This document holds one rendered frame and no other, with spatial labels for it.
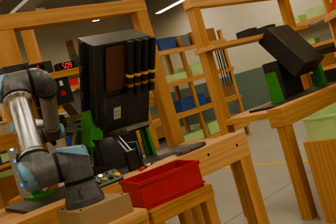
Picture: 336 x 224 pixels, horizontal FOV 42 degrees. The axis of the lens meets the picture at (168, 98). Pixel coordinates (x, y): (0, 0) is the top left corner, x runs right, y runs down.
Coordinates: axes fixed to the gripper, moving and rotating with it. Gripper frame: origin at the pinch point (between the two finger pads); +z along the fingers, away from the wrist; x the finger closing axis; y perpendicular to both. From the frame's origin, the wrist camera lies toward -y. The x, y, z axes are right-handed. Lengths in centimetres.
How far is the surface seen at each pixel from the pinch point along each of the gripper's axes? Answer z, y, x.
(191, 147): 53, 13, -32
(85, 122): 2.4, 6.3, -1.8
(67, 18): 7, 32, 70
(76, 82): 308, -377, 630
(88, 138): 2.5, 2.1, -10.1
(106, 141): 20.6, -9.1, -0.3
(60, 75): -2.9, 12.7, 33.7
